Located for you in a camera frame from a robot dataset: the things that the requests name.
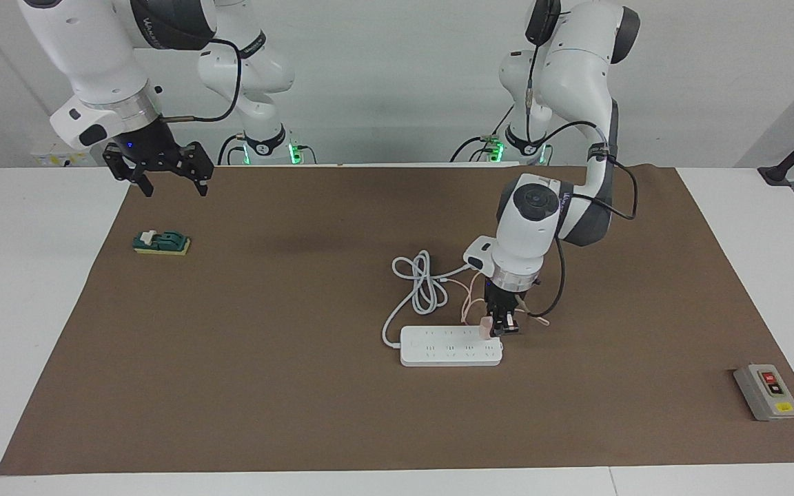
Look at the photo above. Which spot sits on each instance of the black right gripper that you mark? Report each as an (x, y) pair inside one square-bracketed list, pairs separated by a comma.
[(156, 151)]

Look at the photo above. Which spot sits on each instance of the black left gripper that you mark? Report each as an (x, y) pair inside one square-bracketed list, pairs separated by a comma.
[(505, 301)]

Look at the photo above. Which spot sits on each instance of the pink charger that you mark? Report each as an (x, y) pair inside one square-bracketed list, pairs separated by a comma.
[(485, 328)]

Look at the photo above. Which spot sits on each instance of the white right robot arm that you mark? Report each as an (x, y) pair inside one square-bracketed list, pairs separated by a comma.
[(94, 55)]

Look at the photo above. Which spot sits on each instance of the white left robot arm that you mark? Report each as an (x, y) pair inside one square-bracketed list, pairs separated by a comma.
[(528, 234)]

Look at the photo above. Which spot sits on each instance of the white power strip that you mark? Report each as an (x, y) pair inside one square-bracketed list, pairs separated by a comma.
[(438, 351)]

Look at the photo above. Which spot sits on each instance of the brown table mat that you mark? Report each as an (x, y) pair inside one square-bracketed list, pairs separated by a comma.
[(231, 379)]

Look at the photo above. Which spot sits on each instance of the green knife switch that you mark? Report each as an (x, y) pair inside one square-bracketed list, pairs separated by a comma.
[(163, 242)]

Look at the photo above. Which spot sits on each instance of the white wall box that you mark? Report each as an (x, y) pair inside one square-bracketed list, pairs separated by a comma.
[(59, 160)]

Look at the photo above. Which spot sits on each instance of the grey on-off switch box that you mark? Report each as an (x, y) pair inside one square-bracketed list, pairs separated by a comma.
[(768, 393)]

